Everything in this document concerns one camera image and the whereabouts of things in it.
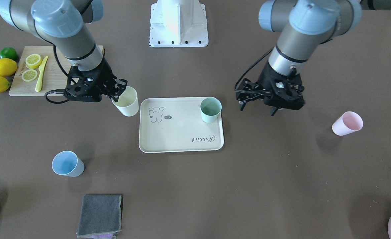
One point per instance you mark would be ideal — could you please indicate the green lime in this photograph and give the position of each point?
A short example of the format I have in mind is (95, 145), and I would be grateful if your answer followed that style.
(9, 52)

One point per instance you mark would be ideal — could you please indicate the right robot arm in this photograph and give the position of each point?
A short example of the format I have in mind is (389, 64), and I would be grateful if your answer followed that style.
(62, 23)

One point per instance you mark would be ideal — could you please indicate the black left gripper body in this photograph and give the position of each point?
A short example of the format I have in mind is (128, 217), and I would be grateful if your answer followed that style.
(266, 80)

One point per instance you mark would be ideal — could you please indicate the pink plastic cup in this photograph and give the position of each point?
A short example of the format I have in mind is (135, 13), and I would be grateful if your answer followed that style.
(347, 123)

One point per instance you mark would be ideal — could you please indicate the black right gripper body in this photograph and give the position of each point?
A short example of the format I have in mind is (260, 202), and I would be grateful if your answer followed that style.
(106, 75)

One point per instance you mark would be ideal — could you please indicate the cream plastic cup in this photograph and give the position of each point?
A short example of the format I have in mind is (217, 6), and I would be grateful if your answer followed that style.
(127, 102)

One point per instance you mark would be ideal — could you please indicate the grey folded cloth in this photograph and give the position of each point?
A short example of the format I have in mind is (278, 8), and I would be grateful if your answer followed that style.
(100, 216)

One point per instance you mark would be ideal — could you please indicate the green plastic cup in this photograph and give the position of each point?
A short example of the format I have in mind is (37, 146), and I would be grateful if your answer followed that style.
(210, 108)

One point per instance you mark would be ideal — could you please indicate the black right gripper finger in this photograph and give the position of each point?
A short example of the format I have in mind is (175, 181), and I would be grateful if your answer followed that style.
(116, 93)

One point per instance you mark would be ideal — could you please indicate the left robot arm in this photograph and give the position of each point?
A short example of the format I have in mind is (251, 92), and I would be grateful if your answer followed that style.
(303, 26)

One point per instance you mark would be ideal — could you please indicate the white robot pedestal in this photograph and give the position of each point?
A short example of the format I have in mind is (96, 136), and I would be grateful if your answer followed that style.
(178, 23)

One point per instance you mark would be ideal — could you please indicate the cream rabbit tray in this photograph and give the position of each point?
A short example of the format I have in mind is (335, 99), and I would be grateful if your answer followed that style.
(175, 124)

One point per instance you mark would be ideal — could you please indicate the lemon slice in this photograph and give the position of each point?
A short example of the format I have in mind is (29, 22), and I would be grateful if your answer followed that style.
(29, 75)
(33, 61)

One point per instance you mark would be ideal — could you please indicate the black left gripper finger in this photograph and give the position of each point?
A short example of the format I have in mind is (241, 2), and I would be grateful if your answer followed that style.
(242, 105)
(274, 110)

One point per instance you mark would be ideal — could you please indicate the yellow plastic knife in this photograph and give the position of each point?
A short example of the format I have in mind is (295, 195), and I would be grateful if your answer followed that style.
(41, 68)

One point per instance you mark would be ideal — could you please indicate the blue plastic cup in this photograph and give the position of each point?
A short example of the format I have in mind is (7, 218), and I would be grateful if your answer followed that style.
(67, 163)

